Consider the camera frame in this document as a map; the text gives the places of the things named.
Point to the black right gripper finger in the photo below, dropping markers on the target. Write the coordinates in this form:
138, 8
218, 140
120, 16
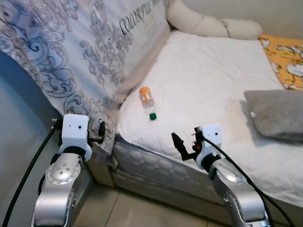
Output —
180, 146

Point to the grey plush pillow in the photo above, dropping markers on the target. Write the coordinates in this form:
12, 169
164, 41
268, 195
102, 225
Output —
277, 113

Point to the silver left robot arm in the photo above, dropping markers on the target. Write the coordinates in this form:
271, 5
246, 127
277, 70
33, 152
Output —
61, 189

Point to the grey quilted bed base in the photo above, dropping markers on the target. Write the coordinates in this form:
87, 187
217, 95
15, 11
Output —
156, 165

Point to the orange label bottle green cap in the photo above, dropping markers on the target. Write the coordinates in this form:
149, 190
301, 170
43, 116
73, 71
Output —
147, 101

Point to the white quilted mattress pad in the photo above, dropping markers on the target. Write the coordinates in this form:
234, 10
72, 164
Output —
203, 75

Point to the white grey ornament print blanket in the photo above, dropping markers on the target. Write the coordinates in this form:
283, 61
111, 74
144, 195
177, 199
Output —
71, 47

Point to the orange cartoon print blanket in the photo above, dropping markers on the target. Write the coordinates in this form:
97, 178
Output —
284, 56

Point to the beige long bolster pillow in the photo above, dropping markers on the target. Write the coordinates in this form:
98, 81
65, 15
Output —
194, 21

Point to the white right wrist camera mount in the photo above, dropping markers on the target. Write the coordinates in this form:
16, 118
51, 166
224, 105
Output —
210, 139

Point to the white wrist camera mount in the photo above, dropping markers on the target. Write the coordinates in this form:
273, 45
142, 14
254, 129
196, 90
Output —
210, 139
75, 130

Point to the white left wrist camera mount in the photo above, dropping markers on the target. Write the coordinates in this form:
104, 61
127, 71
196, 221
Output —
75, 130

